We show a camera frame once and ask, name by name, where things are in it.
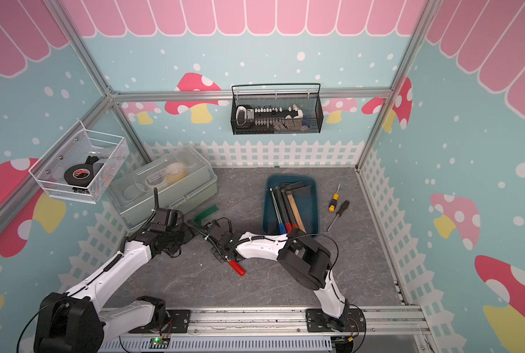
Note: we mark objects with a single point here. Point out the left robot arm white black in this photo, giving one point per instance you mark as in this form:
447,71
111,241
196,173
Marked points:
75,320

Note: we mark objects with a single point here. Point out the black wire mesh basket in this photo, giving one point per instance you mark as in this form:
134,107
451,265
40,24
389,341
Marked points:
304,96

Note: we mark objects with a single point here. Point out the clear wall-mounted bin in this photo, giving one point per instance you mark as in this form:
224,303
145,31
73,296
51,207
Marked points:
105,152

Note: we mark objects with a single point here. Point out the small green-lit circuit board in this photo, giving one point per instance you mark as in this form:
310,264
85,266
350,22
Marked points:
159,343

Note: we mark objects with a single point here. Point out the teal plastic storage box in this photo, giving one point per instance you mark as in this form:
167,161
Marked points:
308,205

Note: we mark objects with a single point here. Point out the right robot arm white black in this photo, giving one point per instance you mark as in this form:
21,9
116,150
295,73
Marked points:
306,260

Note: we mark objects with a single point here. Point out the socket bit set holder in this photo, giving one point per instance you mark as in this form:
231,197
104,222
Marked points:
267,120

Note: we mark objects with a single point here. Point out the grey slotted cable duct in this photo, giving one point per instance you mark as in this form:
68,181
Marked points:
224,344

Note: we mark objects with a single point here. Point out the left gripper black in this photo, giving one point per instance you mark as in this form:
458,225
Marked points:
187,234

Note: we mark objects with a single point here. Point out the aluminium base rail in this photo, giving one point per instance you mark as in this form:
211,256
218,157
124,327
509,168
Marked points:
284,320

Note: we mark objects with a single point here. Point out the hoe with blue grip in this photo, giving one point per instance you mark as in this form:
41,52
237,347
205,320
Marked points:
281,225

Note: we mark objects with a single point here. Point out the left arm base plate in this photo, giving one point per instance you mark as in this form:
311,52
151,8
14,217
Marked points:
174,321

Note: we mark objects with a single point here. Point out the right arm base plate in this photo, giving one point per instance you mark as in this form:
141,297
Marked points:
352,320

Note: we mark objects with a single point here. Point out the black orange screwdriver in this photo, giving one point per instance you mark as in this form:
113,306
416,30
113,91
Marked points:
344,206

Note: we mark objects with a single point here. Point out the wooden handle hoe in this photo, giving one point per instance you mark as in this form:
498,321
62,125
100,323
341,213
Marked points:
297,189

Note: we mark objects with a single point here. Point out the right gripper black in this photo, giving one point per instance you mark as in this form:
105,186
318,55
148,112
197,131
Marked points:
216,256

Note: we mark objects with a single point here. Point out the yellow black screwdriver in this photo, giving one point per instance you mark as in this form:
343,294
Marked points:
334,200

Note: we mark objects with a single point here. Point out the black tape roll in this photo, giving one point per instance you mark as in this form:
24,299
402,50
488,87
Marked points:
80,175

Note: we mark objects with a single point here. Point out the translucent lidded plastic container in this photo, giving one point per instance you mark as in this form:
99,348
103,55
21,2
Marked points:
183,178

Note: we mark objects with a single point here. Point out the green handle hoe red grip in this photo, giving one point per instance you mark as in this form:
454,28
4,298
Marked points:
203,215

